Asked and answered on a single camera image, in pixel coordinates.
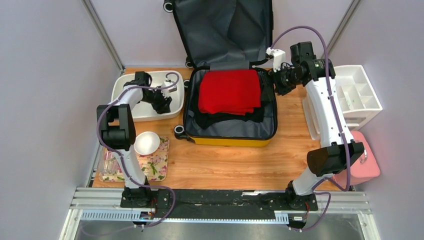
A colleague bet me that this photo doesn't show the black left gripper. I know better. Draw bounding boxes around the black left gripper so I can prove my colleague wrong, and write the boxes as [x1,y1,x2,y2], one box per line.
[141,86,173,115]

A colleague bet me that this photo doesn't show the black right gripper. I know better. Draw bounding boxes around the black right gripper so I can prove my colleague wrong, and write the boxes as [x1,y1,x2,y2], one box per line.
[259,63,301,101]

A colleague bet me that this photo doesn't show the white rectangular basin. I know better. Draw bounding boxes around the white rectangular basin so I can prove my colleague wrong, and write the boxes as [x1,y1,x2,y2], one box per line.
[110,70,185,122]

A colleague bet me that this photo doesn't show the black garment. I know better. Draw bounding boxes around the black garment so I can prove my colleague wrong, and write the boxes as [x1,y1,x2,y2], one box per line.
[189,70,275,130]

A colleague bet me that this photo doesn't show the red garment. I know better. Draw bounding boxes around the red garment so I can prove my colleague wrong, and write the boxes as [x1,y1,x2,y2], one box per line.
[198,69,262,116]

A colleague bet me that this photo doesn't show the yellow cartoon hard-shell suitcase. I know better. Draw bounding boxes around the yellow cartoon hard-shell suitcase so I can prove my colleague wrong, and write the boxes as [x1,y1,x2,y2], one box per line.
[163,0,278,147]

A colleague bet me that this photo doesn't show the pink jewelry box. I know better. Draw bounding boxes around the pink jewelry box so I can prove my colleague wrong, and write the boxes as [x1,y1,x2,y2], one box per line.
[350,131,381,186]

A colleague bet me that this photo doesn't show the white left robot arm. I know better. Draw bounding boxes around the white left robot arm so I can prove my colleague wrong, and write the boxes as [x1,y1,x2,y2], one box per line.
[96,71,172,208]

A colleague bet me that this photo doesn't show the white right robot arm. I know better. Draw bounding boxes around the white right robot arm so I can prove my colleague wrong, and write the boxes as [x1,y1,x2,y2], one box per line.
[266,41,365,210]

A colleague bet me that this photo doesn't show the white small bowl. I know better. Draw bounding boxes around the white small bowl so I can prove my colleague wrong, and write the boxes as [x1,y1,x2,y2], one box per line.
[134,131,161,156]

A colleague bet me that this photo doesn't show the floral tray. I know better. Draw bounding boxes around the floral tray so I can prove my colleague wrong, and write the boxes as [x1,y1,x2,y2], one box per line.
[97,136,170,182]

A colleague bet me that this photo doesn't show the white drawer organizer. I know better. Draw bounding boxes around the white drawer organizer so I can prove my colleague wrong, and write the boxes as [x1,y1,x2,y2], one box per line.
[332,65,383,132]

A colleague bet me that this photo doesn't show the clear glass cup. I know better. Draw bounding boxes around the clear glass cup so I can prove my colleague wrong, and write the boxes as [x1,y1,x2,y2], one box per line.
[98,150,120,175]

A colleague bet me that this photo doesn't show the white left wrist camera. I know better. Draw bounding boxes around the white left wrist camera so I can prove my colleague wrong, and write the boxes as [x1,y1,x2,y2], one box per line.
[161,79,178,97]

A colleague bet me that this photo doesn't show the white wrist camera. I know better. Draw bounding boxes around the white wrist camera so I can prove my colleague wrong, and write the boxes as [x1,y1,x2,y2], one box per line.
[161,79,178,97]
[265,47,286,73]

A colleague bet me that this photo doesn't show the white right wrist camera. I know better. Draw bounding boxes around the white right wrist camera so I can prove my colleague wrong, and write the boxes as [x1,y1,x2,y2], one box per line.
[265,47,286,73]

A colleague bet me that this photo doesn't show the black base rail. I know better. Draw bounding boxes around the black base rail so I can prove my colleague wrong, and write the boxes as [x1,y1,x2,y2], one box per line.
[120,189,318,220]

